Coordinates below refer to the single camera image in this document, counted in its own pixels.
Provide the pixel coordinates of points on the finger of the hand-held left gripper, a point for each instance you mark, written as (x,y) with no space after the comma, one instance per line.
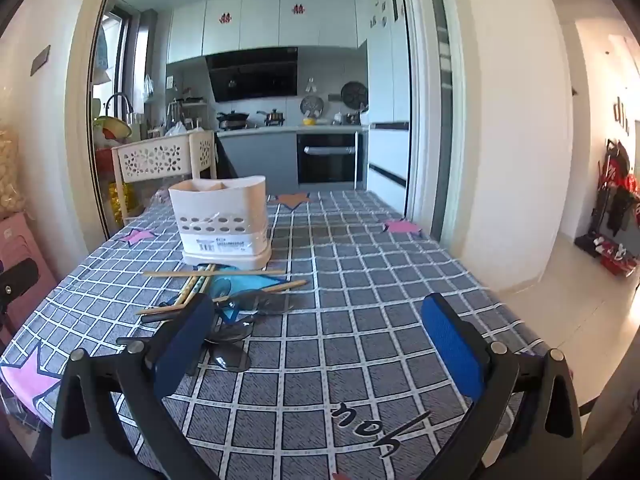
(17,280)

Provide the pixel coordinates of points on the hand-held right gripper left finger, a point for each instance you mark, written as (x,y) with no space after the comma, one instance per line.
(185,345)

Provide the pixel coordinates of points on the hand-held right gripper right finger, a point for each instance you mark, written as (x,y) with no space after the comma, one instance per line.
(452,345)

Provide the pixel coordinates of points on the wooden chopstick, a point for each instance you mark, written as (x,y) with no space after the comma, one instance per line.
(155,318)
(280,288)
(188,287)

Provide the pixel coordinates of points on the dark grey spoon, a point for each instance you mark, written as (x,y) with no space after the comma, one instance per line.
(232,331)
(230,360)

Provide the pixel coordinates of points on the wooden spatula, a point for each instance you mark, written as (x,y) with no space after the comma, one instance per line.
(198,284)

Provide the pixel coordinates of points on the white plastic utensil holder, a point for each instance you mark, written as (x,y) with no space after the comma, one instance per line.
(220,220)

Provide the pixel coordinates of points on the pink box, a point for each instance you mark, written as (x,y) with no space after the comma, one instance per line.
(25,250)

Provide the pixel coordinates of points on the grey checked tablecloth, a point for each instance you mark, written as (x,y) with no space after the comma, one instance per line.
(360,320)

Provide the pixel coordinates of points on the bag of snacks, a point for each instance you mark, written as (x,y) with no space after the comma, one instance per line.
(9,170)

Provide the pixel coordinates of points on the green colander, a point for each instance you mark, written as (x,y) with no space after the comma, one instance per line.
(112,126)

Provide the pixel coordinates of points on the cream perforated basket cart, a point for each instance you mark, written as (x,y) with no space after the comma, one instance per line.
(160,157)

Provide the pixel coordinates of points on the kitchen faucet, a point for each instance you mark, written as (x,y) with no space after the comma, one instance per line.
(117,102)

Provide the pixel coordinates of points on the red hallway decorations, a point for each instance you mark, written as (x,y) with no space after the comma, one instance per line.
(617,205)

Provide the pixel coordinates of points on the built-in black oven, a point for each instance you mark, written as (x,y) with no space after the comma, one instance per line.
(326,157)

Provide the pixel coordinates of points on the black wok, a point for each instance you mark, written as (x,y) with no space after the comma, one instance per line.
(232,119)

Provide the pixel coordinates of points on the steel cooking pot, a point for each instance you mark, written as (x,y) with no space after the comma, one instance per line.
(273,117)

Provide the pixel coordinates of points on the white refrigerator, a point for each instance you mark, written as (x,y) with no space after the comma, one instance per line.
(387,85)

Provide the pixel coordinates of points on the round hanging trivet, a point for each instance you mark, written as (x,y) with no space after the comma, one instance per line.
(354,93)
(312,105)

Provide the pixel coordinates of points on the black range hood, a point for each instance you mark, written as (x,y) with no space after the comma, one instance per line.
(252,75)

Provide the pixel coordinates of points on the white upper cabinets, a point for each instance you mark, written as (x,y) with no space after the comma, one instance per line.
(260,22)

